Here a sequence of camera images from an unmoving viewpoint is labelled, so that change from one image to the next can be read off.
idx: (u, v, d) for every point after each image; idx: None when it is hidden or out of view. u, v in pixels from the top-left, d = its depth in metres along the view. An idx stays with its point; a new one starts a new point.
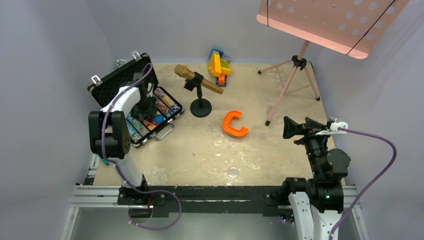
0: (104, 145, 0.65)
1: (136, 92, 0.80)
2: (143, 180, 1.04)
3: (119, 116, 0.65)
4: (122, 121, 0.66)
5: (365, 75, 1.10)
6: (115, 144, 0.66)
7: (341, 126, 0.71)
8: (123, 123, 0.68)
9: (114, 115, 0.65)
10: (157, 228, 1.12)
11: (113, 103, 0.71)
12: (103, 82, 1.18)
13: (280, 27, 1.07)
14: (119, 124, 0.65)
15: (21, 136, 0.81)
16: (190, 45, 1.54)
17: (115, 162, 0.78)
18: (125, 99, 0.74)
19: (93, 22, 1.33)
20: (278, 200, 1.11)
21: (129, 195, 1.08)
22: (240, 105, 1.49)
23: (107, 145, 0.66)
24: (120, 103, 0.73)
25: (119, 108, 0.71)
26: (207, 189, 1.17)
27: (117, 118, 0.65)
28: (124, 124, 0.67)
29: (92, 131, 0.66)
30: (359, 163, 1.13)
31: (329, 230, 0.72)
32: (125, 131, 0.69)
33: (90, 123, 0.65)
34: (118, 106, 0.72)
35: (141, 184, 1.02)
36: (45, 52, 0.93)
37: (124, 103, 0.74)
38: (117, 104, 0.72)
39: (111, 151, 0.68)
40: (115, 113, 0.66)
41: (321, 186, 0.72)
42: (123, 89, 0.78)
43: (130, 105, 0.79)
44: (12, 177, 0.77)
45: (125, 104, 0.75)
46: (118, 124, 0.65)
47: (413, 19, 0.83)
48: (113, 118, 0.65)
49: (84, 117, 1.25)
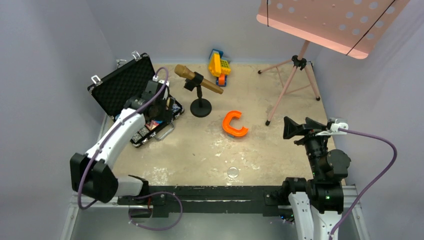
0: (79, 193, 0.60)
1: (138, 120, 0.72)
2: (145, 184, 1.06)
3: (102, 169, 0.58)
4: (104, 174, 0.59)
5: (365, 75, 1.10)
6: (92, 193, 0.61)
7: (341, 127, 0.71)
8: (106, 175, 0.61)
9: (98, 165, 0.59)
10: (157, 228, 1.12)
11: (100, 144, 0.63)
12: (103, 82, 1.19)
13: (280, 27, 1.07)
14: (100, 176, 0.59)
15: (21, 136, 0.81)
16: (190, 45, 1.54)
17: (94, 200, 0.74)
18: (118, 137, 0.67)
19: (93, 22, 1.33)
20: (278, 200, 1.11)
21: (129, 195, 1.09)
22: (240, 105, 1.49)
23: (85, 191, 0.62)
24: (109, 144, 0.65)
25: (108, 152, 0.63)
26: (208, 189, 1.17)
27: (99, 171, 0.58)
28: (106, 176, 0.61)
29: (73, 174, 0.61)
30: (359, 164, 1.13)
31: (329, 231, 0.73)
32: (107, 180, 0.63)
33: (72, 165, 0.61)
34: (108, 147, 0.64)
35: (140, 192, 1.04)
36: (44, 52, 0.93)
37: (116, 144, 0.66)
38: (107, 146, 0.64)
39: (89, 196, 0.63)
40: (100, 162, 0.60)
41: (321, 186, 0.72)
42: (123, 116, 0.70)
43: (127, 137, 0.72)
44: (12, 177, 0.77)
45: (117, 143, 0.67)
46: (99, 177, 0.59)
47: (412, 19, 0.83)
48: (95, 169, 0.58)
49: (84, 117, 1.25)
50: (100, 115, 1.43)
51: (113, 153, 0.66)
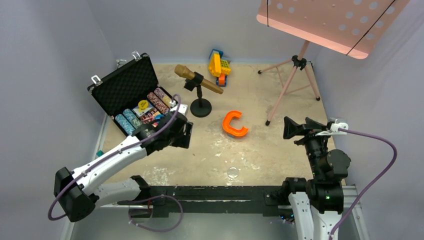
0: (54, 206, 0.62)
1: (137, 152, 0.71)
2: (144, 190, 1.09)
3: (77, 196, 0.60)
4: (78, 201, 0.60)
5: (365, 75, 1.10)
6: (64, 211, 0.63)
7: (341, 127, 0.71)
8: (81, 204, 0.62)
9: (76, 191, 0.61)
10: (158, 230, 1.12)
11: (86, 169, 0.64)
12: (103, 82, 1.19)
13: (280, 27, 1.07)
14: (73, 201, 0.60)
15: (21, 136, 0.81)
16: (190, 45, 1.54)
17: None
18: (108, 165, 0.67)
19: (93, 22, 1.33)
20: (278, 200, 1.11)
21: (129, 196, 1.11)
22: (240, 105, 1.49)
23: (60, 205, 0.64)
24: (96, 171, 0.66)
25: (90, 179, 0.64)
26: (208, 189, 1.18)
27: (73, 197, 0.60)
28: (79, 204, 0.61)
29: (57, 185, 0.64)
30: (359, 164, 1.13)
31: (329, 231, 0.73)
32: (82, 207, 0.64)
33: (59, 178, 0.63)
34: (94, 173, 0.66)
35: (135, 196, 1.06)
36: (44, 52, 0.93)
37: (103, 172, 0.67)
38: (93, 171, 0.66)
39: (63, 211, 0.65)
40: (78, 188, 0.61)
41: (321, 186, 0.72)
42: (123, 145, 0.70)
43: (121, 165, 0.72)
44: (12, 177, 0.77)
45: (105, 172, 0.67)
46: (72, 202, 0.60)
47: (412, 19, 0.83)
48: (72, 192, 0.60)
49: (83, 117, 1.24)
50: (100, 115, 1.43)
51: (97, 179, 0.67)
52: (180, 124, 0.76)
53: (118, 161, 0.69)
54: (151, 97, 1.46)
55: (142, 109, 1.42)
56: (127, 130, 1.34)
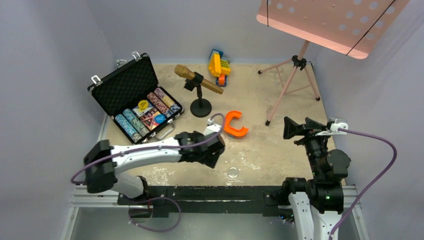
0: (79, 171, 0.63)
1: (173, 155, 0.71)
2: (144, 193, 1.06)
3: (106, 172, 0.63)
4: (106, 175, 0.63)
5: (365, 75, 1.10)
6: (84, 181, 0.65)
7: (341, 127, 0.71)
8: (106, 178, 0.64)
9: (108, 167, 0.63)
10: (159, 230, 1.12)
11: (125, 151, 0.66)
12: (103, 82, 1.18)
13: (280, 27, 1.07)
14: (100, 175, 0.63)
15: (21, 136, 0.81)
16: (190, 45, 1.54)
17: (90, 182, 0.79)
18: (143, 155, 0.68)
19: (93, 22, 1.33)
20: (278, 200, 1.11)
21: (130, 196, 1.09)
22: (240, 105, 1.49)
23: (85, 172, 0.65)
24: (132, 156, 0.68)
25: (124, 161, 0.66)
26: (208, 189, 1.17)
27: (103, 172, 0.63)
28: (104, 179, 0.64)
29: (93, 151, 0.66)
30: (359, 164, 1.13)
31: (329, 231, 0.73)
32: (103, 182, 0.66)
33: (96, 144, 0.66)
34: (129, 157, 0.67)
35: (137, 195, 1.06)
36: (44, 52, 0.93)
37: (137, 159, 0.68)
38: (129, 155, 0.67)
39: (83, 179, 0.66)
40: (111, 165, 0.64)
41: (321, 186, 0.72)
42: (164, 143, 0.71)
43: (154, 160, 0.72)
44: (12, 177, 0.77)
45: (138, 160, 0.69)
46: (99, 175, 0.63)
47: (412, 19, 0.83)
48: (103, 167, 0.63)
49: (84, 117, 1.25)
50: (100, 114, 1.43)
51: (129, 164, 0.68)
52: (219, 145, 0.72)
53: (154, 155, 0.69)
54: (151, 97, 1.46)
55: (142, 109, 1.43)
56: (127, 130, 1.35)
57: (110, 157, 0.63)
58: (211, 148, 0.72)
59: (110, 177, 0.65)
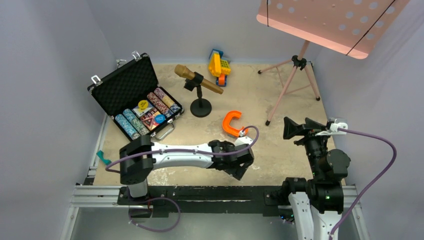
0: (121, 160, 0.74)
1: (205, 160, 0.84)
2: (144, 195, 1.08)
3: (145, 168, 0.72)
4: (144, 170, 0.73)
5: (365, 75, 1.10)
6: (122, 169, 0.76)
7: (341, 127, 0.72)
8: (143, 172, 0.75)
9: (147, 163, 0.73)
10: (159, 230, 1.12)
11: (165, 150, 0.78)
12: (103, 82, 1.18)
13: (280, 27, 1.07)
14: (139, 168, 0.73)
15: (20, 136, 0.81)
16: (190, 45, 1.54)
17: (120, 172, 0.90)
18: (179, 155, 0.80)
19: (93, 22, 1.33)
20: (278, 200, 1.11)
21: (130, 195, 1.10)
22: (240, 105, 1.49)
23: (124, 162, 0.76)
24: (169, 155, 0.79)
25: (163, 159, 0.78)
26: (208, 189, 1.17)
27: (143, 166, 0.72)
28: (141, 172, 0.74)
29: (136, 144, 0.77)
30: (359, 164, 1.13)
31: (329, 231, 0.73)
32: (138, 175, 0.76)
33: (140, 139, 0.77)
34: (167, 156, 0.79)
35: (139, 196, 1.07)
36: (44, 52, 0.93)
37: (173, 158, 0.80)
38: (167, 154, 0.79)
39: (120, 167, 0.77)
40: (149, 161, 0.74)
41: (321, 186, 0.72)
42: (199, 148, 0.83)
43: (187, 162, 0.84)
44: (11, 177, 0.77)
45: (174, 159, 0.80)
46: (139, 168, 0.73)
47: (412, 19, 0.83)
48: (143, 162, 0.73)
49: (84, 117, 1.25)
50: (100, 114, 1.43)
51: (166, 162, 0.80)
52: (248, 158, 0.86)
53: (189, 157, 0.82)
54: (151, 97, 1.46)
55: (142, 109, 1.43)
56: (127, 130, 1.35)
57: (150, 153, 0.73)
58: (240, 159, 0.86)
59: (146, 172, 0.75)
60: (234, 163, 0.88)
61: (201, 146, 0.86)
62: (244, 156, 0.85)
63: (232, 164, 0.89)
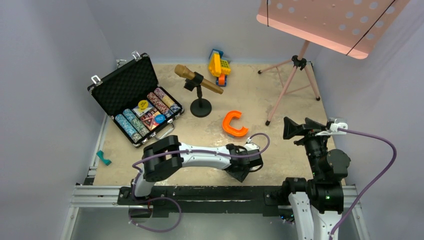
0: (148, 159, 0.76)
1: (223, 162, 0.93)
2: (144, 196, 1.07)
3: (173, 166, 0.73)
4: (172, 169, 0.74)
5: (365, 75, 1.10)
6: (147, 168, 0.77)
7: (341, 127, 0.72)
8: (170, 171, 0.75)
9: (175, 161, 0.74)
10: (159, 230, 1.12)
11: (191, 150, 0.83)
12: (103, 82, 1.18)
13: (279, 27, 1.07)
14: (167, 167, 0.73)
15: (20, 136, 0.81)
16: (190, 45, 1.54)
17: (141, 171, 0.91)
18: (204, 156, 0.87)
19: (92, 21, 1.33)
20: (278, 200, 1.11)
21: (137, 198, 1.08)
22: (240, 105, 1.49)
23: (149, 161, 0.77)
24: (194, 155, 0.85)
25: (189, 158, 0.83)
26: (208, 189, 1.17)
27: (171, 165, 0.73)
28: (168, 171, 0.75)
29: (160, 144, 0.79)
30: (359, 164, 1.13)
31: (329, 231, 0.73)
32: (164, 174, 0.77)
33: (165, 139, 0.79)
34: (192, 156, 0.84)
35: (144, 194, 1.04)
36: (44, 52, 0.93)
37: (198, 159, 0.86)
38: (193, 154, 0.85)
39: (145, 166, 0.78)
40: (178, 160, 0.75)
41: (321, 186, 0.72)
42: (219, 151, 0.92)
43: (207, 162, 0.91)
44: (11, 176, 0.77)
45: (198, 160, 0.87)
46: (166, 166, 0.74)
47: (412, 19, 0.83)
48: (172, 160, 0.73)
49: (84, 117, 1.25)
50: (100, 114, 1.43)
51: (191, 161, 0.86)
52: (257, 162, 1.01)
53: (211, 159, 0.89)
54: (151, 97, 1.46)
55: (142, 109, 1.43)
56: (127, 130, 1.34)
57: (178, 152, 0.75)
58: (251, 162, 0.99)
59: (172, 171, 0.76)
60: (245, 166, 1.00)
61: (220, 148, 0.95)
62: (255, 160, 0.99)
63: (243, 166, 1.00)
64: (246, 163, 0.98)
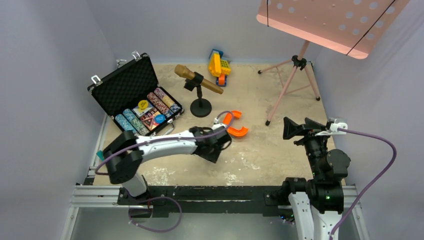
0: (108, 159, 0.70)
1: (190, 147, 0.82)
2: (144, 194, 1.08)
3: (134, 159, 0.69)
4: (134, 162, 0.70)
5: (365, 75, 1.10)
6: (110, 169, 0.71)
7: (341, 127, 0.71)
8: (133, 165, 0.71)
9: (135, 154, 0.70)
10: (159, 230, 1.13)
11: (150, 141, 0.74)
12: (103, 82, 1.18)
13: (279, 27, 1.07)
14: (128, 162, 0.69)
15: (21, 136, 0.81)
16: (190, 45, 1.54)
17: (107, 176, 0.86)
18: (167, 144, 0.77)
19: (92, 21, 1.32)
20: (278, 200, 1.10)
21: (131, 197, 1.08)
22: (240, 105, 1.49)
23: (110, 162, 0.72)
24: (155, 145, 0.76)
25: (150, 150, 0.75)
26: (208, 189, 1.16)
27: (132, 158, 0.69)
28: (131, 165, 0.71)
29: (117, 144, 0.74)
30: (359, 164, 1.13)
31: (329, 231, 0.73)
32: (129, 169, 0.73)
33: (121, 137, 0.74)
34: (153, 147, 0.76)
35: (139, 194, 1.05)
36: (45, 52, 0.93)
37: (160, 149, 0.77)
38: (153, 145, 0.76)
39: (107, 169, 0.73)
40: (138, 152, 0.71)
41: (321, 186, 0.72)
42: (181, 136, 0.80)
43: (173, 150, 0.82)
44: (11, 176, 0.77)
45: (161, 149, 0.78)
46: (127, 162, 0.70)
47: (412, 20, 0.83)
48: (132, 154, 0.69)
49: (83, 117, 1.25)
50: (100, 115, 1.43)
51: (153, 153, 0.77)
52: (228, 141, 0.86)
53: (174, 146, 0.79)
54: (151, 97, 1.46)
55: (142, 109, 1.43)
56: (127, 130, 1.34)
57: (136, 144, 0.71)
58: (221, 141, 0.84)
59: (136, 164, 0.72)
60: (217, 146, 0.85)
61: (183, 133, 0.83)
62: (225, 138, 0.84)
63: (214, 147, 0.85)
64: (214, 143, 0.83)
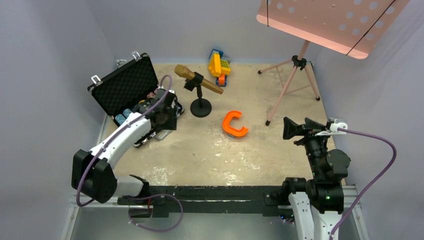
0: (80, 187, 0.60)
1: (145, 123, 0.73)
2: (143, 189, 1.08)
3: (103, 169, 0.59)
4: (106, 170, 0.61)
5: (365, 75, 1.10)
6: (90, 193, 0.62)
7: (341, 127, 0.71)
8: (107, 174, 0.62)
9: (100, 164, 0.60)
10: (159, 230, 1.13)
11: (106, 143, 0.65)
12: (103, 82, 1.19)
13: (279, 27, 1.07)
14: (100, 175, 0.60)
15: (21, 136, 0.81)
16: (190, 45, 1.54)
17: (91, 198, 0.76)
18: (123, 137, 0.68)
19: (92, 21, 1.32)
20: (278, 200, 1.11)
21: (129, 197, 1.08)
22: (240, 105, 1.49)
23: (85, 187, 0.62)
24: (114, 144, 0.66)
25: (111, 152, 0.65)
26: (208, 189, 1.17)
27: (100, 170, 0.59)
28: (105, 175, 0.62)
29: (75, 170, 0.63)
30: (359, 164, 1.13)
31: (329, 231, 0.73)
32: (106, 180, 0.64)
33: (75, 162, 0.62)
34: (112, 147, 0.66)
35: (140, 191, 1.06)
36: (44, 51, 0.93)
37: (120, 144, 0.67)
38: (112, 146, 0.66)
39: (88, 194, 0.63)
40: (102, 161, 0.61)
41: (321, 186, 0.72)
42: (129, 120, 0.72)
43: (134, 138, 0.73)
44: (12, 177, 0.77)
45: (122, 144, 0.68)
46: (98, 177, 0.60)
47: (412, 20, 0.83)
48: (97, 166, 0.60)
49: (83, 116, 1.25)
50: (100, 115, 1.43)
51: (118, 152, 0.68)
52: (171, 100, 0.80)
53: (130, 134, 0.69)
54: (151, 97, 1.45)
55: None
56: None
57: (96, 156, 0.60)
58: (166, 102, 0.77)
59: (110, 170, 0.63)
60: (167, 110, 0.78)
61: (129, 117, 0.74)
62: (168, 98, 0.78)
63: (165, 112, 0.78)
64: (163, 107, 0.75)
